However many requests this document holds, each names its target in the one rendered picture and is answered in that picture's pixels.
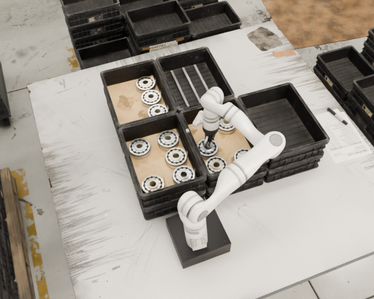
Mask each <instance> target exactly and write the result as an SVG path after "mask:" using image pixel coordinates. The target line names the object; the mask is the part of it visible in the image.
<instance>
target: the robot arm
mask: <svg viewBox="0 0 374 299"><path fill-rule="evenodd" d="M223 100H224V94H223V92H222V90H221V89H220V88H218V87H212V88H210V89H209V90H208V91H207V92H206V93H205V94H204V95H203V96H202V97H201V99H200V102H201V105H202V107H203V108H204V111H202V110H201V111H199V113H198V114H197V116H196V118H195V120H194V121H193V123H192V125H193V127H198V126H200V125H202V130H203V131H204V133H205V140H204V141H203V142H202V144H203V147H205V148H206V149H209V148H210V145H211V142H212V140H214V138H215V135H216V133H217V132H218V130H219V123H220V119H219V116H221V117H222V118H224V119H225V120H226V121H228V122H229V123H230V124H231V125H233V126H234V127H235V128H236V129H237V130H238V131H239V132H240V133H242V134H243V135H244V136H245V137H246V138H247V139H248V141H249V142H250V143H251V144H252V145H253V146H254V147H253V148H252V149H250V150H249V151H248V152H246V153H244V154H243V155H241V156H240V157H239V158H237V159H236V160H234V161H233V162H232V163H230V164H229V165H228V166H227V167H226V168H224V169H223V170H222V171H221V173H220V175H219V177H218V180H217V184H216V187H215V190H214V192H213V194H212V195H211V196H210V197H209V198H208V199H207V200H206V201H205V200H203V199H202V198H201V197H200V196H199V195H198V194H197V193H196V192H194V191H188V192H186V193H184V194H183V195H182V196H181V197H180V199H179V202H178V213H179V216H180V219H181V220H182V222H183V226H184V230H185V237H186V242H187V244H188V246H189V247H190V248H192V250H193V251H194V250H198V249H202V248H205V247H207V241H208V236H207V223H206V216H207V215H208V214H209V213H210V212H211V211H212V210H213V209H214V208H215V207H216V206H217V205H218V204H219V203H220V202H221V201H223V200H224V199H225V198H226V197H228V196H229V194H231V193H232V192H234V191H235V190H236V189H237V188H238V187H240V186H241V185H243V184H244V182H246V181H247V180H248V179H249V178H250V177H251V176H252V175H253V174H254V173H255V172H256V171H257V169H259V168H260V166H261V165H262V164H263V163H264V162H265V161H267V160H268V159H269V158H275V157H277V156H278V155H279V154H280V152H282V150H283V149H284V147H285V144H286V139H285V137H284V135H283V134H282V133H280V132H276V131H274V132H269V133H267V134H266V135H263V134H262V133H260V132H259V131H258V130H257V129H256V128H255V127H254V125H253V124H252V123H251V121H250V120H249V119H248V117H247V116H246V115H245V114H244V112H242V111H241V110H240V109H238V108H237V107H236V106H235V105H234V104H232V103H230V102H228V103H226V104H223ZM222 104H223V105H222Z"/></svg>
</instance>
